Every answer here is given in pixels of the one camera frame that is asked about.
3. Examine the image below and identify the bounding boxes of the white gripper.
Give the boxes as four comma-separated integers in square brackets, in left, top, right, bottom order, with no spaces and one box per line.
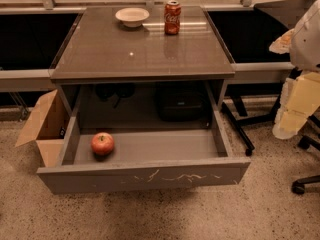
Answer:
[269,0,320,140]

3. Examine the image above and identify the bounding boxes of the red apple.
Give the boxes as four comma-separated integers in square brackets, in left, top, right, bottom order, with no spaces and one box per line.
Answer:
[91,132,114,156]

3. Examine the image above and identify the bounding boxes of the black bag under counter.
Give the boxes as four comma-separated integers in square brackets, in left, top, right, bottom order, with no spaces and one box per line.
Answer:
[154,82,211,122]

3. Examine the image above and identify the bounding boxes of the grey cabinet with counter top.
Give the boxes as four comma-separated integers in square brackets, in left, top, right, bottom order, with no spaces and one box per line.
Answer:
[51,6,235,115]

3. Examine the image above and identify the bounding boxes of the open grey top drawer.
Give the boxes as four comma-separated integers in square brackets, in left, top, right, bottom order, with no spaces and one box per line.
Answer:
[36,80,252,195]

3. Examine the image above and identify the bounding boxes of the black headphones under counter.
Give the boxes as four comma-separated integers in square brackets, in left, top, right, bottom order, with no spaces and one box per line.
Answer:
[95,83,135,108]

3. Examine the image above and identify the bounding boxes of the black rolling stand table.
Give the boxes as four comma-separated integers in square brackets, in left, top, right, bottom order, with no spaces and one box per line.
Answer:
[221,0,320,157]

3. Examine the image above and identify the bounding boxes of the black office chair base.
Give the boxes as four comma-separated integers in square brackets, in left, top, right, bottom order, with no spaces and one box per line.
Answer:
[291,114,320,196]

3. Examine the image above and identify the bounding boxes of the red cola can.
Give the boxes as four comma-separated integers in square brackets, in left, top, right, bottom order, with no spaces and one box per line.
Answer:
[164,0,181,35]

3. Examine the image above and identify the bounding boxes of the white ceramic bowl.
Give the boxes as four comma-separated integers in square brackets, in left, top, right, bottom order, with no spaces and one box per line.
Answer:
[115,8,149,28]

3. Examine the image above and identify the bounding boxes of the open cardboard box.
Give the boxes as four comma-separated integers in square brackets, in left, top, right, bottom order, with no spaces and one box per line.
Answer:
[15,90,69,167]

